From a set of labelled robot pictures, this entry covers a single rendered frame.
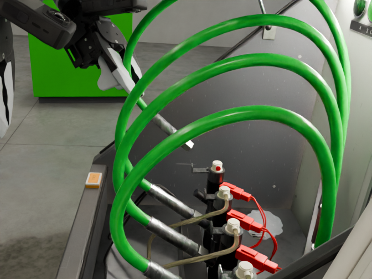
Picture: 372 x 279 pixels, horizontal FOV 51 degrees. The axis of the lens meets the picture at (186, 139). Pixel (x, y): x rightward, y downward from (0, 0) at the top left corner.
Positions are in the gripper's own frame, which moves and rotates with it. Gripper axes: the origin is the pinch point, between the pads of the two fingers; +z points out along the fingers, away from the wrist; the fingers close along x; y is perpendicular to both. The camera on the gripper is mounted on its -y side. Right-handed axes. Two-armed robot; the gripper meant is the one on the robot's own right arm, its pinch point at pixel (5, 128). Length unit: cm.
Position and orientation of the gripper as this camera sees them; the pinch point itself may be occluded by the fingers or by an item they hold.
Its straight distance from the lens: 53.0
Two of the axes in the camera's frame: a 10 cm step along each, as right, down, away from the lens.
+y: -10.0, -0.4, -0.9
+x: 0.6, 4.3, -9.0
